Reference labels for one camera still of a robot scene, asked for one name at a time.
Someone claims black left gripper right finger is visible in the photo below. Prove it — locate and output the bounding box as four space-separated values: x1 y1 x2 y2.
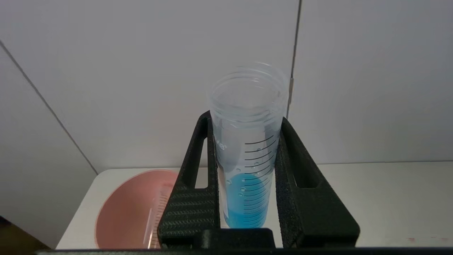
275 117 361 248

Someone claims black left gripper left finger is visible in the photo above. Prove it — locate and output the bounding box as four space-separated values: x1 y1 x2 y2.
157 110 220 248

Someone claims test tube with blue pigment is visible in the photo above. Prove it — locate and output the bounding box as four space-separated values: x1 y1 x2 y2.
208 63 289 229

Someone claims pink bowl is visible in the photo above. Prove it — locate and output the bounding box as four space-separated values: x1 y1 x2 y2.
94 169 179 249

